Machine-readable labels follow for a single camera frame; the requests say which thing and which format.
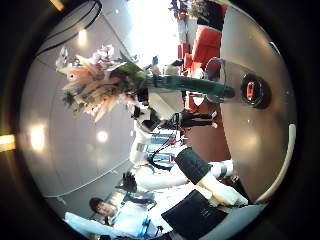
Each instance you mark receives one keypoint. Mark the pink lily bouquet green stem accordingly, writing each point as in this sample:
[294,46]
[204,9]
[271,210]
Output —
[96,83]

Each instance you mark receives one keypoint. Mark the person in black clothes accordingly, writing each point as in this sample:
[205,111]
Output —
[196,120]

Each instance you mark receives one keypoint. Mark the orange sofa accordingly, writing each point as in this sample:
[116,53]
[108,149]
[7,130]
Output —
[206,43]

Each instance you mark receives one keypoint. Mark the black operator glove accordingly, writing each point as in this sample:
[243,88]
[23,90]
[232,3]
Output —
[128,182]

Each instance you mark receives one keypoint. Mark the black round puck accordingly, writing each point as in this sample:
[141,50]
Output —
[255,91]

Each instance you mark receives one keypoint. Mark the person in white shirt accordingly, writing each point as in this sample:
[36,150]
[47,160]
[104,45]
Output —
[101,206]

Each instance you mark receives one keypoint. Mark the white board panel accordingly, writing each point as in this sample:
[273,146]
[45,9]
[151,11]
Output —
[83,225]

